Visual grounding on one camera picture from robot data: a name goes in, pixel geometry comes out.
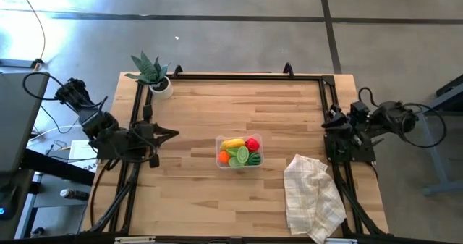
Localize white plaid dish cloth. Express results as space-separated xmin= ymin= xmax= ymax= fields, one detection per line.
xmin=284 ymin=153 xmax=347 ymax=244

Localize black box with lit display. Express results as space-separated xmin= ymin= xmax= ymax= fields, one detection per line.
xmin=0 ymin=169 xmax=35 ymax=240

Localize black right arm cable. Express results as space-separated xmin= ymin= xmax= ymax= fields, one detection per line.
xmin=357 ymin=87 xmax=448 ymax=149

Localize green plant in white pot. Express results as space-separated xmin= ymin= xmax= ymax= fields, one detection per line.
xmin=124 ymin=51 xmax=174 ymax=101

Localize black metal table frame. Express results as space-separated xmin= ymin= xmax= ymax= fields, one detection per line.
xmin=81 ymin=62 xmax=394 ymax=237

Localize yellow toy banana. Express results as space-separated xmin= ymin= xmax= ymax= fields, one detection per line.
xmin=221 ymin=138 xmax=247 ymax=150

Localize white floor cable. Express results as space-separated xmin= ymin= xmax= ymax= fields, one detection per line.
xmin=30 ymin=124 xmax=88 ymax=140

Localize dark bottle with white cap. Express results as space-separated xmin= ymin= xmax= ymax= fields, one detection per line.
xmin=59 ymin=188 xmax=90 ymax=201

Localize thin yellow cable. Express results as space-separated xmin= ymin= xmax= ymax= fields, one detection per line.
xmin=13 ymin=0 xmax=47 ymax=71

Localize white printed paper sheet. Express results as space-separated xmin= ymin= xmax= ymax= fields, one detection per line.
xmin=68 ymin=139 xmax=99 ymax=172

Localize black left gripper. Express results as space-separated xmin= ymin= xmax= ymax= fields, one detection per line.
xmin=131 ymin=122 xmax=180 ymax=148

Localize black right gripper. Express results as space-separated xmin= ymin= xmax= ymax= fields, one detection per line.
xmin=320 ymin=105 xmax=357 ymax=138

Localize clear plastic container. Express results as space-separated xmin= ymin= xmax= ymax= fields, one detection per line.
xmin=216 ymin=134 xmax=265 ymax=169

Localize green striped toy watermelon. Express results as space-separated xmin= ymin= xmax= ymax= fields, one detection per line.
xmin=247 ymin=151 xmax=262 ymax=167

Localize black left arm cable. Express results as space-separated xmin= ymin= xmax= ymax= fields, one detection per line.
xmin=22 ymin=72 xmax=158 ymax=164

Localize white label strip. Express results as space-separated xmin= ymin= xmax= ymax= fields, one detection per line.
xmin=114 ymin=236 xmax=156 ymax=244

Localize grey metal table leg frame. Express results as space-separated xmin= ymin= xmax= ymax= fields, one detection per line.
xmin=399 ymin=73 xmax=463 ymax=196

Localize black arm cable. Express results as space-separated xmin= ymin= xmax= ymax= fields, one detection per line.
xmin=357 ymin=87 xmax=448 ymax=149
xmin=22 ymin=72 xmax=158 ymax=164

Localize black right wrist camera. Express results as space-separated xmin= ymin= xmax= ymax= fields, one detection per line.
xmin=349 ymin=101 xmax=370 ymax=124

